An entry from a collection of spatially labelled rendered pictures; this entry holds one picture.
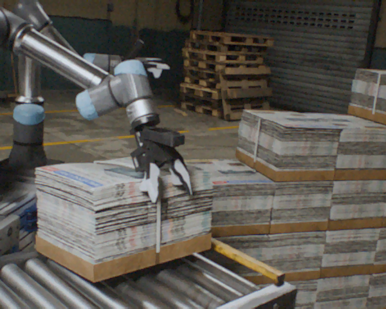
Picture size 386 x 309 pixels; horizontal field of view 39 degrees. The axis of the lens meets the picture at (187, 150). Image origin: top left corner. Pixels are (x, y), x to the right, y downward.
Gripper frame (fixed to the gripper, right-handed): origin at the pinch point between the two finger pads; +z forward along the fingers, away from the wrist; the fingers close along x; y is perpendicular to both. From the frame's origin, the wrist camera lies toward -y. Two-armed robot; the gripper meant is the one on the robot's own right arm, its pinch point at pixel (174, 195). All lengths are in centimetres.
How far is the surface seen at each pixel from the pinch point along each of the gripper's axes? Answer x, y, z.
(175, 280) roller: -4.3, 14.6, 19.1
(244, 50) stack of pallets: -579, 425, -276
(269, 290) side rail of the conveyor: -20.5, 0.0, 28.5
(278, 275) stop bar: -25.9, 0.4, 26.0
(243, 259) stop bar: -25.5, 10.5, 19.5
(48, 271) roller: 20.9, 30.3, 7.5
